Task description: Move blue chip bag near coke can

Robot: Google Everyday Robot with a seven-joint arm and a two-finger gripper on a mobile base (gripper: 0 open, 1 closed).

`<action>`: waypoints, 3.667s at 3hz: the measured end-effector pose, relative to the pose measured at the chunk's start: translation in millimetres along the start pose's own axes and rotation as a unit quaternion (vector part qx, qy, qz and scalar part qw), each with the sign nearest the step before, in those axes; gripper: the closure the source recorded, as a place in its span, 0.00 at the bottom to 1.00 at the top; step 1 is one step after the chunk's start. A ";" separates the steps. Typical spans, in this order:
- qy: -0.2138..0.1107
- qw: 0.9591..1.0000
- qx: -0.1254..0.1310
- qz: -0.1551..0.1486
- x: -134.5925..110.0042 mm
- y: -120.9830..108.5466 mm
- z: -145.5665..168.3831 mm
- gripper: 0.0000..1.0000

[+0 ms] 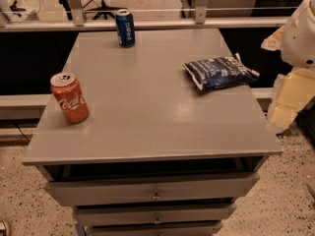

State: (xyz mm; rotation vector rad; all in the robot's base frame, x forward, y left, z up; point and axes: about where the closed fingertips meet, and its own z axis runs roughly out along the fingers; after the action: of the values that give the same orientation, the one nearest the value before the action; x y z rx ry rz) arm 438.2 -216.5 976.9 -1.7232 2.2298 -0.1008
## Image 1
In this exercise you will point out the red coca-cola can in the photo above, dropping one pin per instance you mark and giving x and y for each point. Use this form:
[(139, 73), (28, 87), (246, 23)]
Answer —
[(67, 91)]

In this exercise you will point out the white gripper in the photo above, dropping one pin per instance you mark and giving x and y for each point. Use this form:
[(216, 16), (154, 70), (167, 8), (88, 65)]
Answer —
[(300, 41)]

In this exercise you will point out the blue pepsi can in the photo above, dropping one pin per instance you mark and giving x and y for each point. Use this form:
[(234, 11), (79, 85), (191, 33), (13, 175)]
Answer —
[(125, 28)]

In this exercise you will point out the grey drawer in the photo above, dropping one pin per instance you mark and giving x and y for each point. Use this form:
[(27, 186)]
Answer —
[(153, 214), (156, 189), (201, 228)]

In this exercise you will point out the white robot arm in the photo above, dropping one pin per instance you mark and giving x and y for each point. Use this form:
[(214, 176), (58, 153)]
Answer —
[(296, 42)]

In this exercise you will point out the top grey drawer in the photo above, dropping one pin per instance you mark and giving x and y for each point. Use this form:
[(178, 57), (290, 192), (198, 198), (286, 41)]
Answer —
[(156, 189)]

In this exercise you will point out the middle grey drawer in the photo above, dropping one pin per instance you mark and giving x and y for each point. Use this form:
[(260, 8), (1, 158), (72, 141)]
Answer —
[(153, 214)]

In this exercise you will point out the blue chip bag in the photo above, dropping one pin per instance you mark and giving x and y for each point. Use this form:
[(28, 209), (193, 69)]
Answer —
[(221, 72)]

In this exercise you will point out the bottom grey drawer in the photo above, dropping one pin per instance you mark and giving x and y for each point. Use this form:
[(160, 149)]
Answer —
[(201, 228)]

